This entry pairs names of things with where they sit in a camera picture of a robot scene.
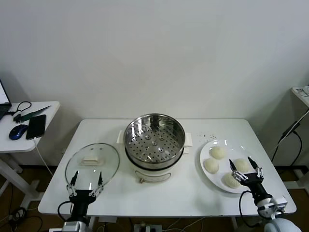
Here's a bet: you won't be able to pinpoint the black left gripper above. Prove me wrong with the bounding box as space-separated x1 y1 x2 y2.
66 170 105 218

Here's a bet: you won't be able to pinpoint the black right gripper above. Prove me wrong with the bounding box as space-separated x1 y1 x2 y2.
228 156 269 203

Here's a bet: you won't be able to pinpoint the white steamed baozi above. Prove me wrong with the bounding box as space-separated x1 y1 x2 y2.
221 172 241 189
233 158 252 173
203 157 220 174
208 145 225 160

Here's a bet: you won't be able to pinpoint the perforated steel steamer basket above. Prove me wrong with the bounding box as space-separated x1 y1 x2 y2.
117 113 194 170

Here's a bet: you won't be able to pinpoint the white round plate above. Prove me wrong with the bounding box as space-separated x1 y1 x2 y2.
199 139 261 194

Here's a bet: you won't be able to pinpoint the black smartphone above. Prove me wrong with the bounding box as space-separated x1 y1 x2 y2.
26 114 47 140

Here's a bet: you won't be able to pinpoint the white side table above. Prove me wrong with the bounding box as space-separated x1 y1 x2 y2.
0 101 60 208

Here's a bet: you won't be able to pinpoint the blue computer mouse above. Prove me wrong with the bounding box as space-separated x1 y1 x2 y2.
9 124 28 140

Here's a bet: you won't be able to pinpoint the green flat ruler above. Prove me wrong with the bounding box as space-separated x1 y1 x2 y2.
13 105 51 122

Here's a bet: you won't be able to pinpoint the white shelf table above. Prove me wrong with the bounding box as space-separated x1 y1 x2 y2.
291 85 309 107

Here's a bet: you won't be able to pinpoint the black laptop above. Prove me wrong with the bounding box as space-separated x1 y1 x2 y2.
0 78 12 120

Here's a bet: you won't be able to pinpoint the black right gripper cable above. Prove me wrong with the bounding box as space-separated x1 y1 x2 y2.
239 190 261 228

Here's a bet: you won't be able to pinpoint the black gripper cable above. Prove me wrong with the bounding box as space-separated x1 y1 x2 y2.
57 201 74 222
239 190 261 228

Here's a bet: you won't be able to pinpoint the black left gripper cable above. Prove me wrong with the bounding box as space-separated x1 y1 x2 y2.
57 201 74 222

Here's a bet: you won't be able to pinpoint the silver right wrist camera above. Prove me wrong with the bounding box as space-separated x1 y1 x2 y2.
270 196 288 213

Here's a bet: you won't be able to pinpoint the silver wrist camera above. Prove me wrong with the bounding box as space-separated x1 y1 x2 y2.
270 196 288 213
49 221 80 232

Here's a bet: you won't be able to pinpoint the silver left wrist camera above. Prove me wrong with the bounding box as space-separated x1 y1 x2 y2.
49 221 80 232

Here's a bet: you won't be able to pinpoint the white charging cable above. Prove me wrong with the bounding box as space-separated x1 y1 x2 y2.
33 137 54 176

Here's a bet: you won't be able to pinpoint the black cable with adapter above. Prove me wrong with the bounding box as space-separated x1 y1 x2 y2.
271 120 304 162

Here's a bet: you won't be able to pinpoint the black floor cables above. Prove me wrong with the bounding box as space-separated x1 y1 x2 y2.
8 206 44 232

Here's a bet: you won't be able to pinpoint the thin white wall cable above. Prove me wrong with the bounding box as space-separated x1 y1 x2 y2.
275 111 309 148

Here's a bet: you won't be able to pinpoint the black looped strap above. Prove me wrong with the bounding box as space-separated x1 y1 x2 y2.
6 101 32 116

